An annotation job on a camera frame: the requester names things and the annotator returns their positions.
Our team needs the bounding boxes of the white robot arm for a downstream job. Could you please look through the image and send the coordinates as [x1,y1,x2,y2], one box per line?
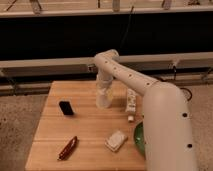
[94,49,198,171]

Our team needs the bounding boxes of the black eraser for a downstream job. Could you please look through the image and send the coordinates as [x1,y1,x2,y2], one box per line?
[59,101,74,115]

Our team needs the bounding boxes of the white tube with cap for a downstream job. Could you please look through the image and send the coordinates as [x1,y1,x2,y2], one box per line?
[125,89,136,122]

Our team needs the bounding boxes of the white soap bar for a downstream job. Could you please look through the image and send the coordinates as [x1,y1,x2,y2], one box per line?
[105,130,128,152]

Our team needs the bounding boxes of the green bowl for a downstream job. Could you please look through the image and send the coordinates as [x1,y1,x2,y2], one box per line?
[134,122,145,155]

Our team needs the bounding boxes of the red-brown folding knife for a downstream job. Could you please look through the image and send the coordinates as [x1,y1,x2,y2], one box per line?
[58,136,78,161]

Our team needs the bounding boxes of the black hanging cable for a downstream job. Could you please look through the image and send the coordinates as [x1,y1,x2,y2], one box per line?
[118,4,135,51]

